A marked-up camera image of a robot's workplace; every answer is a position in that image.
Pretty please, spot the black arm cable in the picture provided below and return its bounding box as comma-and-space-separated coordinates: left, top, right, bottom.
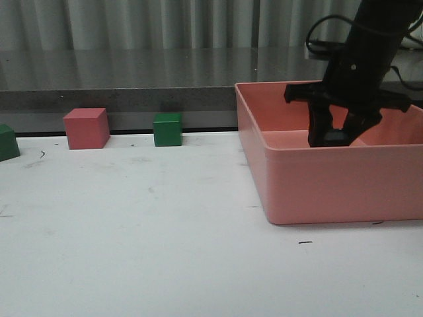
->
304, 15, 354, 60

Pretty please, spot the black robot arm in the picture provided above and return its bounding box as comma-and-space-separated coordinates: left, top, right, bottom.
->
284, 1, 422, 147

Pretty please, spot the yellow mushroom push button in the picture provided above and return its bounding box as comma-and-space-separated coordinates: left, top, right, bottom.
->
323, 129, 349, 147

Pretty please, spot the pink cube block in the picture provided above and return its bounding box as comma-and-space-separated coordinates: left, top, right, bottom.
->
63, 108, 110, 150

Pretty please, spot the green cube block centre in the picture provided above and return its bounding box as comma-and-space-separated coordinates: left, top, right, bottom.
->
153, 113, 182, 147

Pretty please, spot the green block left edge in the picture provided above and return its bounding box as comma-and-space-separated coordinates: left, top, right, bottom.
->
0, 124, 20, 162

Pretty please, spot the pink plastic bin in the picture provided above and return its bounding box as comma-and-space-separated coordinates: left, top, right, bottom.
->
235, 82, 422, 225

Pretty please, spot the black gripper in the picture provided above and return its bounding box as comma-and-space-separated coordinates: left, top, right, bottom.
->
284, 47, 411, 147

